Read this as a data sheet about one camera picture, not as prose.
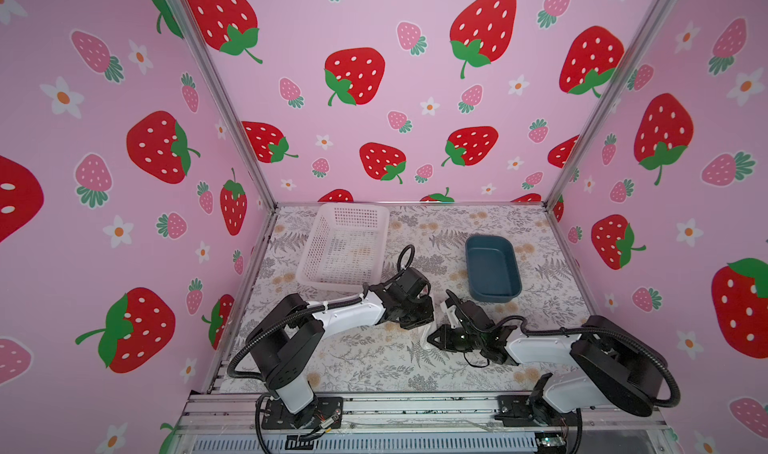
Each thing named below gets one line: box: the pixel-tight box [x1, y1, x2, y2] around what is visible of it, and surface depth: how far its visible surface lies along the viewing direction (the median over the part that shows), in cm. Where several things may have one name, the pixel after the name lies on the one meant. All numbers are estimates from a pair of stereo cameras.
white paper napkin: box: [420, 322, 437, 352], surface depth 85 cm
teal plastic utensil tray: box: [465, 235, 523, 303], surface depth 103 cm
